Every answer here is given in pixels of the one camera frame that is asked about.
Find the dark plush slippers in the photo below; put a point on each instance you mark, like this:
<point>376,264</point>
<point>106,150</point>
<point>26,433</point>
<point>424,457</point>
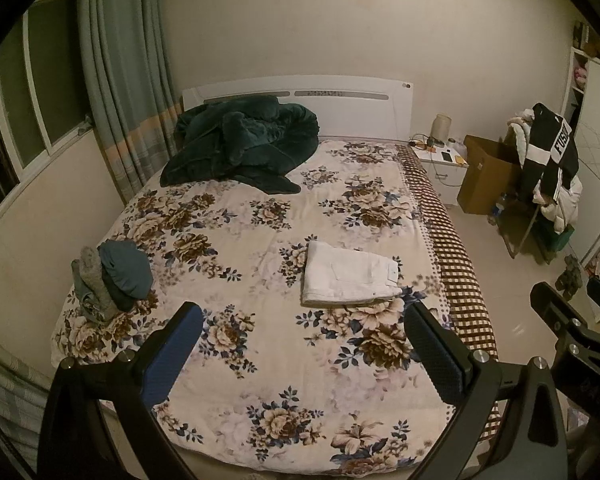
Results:
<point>571,275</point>

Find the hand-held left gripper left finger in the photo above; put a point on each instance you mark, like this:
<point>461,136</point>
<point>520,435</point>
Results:
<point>172,357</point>

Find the dark green blanket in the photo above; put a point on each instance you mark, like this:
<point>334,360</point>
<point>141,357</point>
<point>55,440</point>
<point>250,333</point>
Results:
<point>240,142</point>

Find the white framed window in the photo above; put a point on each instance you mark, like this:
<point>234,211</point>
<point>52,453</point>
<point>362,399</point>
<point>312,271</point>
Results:
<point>40,100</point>

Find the green striped curtain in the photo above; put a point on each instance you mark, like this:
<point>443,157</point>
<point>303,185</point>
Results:
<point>130,85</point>
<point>15,400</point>

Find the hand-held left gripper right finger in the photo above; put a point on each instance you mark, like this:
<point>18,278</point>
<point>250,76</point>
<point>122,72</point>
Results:
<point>432,355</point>

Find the cream table lamp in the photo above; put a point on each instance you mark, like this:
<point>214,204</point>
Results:
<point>442,127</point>

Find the teal folded garment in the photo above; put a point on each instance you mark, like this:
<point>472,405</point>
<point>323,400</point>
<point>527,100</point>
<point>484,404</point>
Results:
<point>125,272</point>

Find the large cardboard box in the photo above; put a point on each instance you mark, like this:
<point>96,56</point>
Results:
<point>485,180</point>

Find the white bed headboard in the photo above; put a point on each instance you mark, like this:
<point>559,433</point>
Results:
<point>360,115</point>

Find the metal chair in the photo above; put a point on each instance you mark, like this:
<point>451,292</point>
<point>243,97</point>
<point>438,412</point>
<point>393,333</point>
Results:
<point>520,230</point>

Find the grey-blue folded garment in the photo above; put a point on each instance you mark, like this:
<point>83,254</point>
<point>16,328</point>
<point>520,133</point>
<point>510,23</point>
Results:
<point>82,295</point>

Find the plastic water bottle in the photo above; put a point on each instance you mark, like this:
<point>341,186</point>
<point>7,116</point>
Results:
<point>498,210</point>

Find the grey knit folded garment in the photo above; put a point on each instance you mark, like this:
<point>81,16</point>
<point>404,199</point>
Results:
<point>94,275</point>

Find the white nightstand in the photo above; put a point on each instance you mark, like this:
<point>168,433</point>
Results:
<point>445,180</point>

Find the yellow card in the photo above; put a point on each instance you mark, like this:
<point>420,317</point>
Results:
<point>461,160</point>

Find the green storage box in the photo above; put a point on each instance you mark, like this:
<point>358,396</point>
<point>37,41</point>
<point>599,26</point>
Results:
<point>561,240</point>

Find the white pants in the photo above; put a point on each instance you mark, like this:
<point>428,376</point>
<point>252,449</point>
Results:
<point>345,275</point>

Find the white wardrobe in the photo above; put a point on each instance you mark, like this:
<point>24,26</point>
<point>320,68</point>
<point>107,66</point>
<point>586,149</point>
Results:
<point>597,160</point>

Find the brown checkered bed cover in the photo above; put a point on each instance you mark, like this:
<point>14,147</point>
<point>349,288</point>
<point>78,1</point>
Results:
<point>455,270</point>

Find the white puffer jacket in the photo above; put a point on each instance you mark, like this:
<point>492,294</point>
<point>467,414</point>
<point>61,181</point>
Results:
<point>565,212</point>

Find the bed with floral cover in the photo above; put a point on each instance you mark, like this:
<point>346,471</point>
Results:
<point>260,360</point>

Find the black and white jacket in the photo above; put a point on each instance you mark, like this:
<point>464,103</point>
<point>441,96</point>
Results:
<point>547,155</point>

